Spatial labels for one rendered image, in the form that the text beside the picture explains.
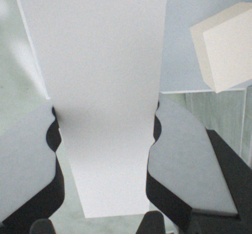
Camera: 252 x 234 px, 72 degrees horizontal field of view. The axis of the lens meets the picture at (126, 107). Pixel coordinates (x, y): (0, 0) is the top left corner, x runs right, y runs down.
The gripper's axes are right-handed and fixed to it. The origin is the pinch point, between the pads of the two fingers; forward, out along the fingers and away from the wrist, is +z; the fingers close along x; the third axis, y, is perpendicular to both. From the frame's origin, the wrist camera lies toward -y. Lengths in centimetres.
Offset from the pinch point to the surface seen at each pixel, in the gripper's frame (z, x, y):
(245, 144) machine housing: 33, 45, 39
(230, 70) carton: 27.4, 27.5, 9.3
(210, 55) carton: 27.4, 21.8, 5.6
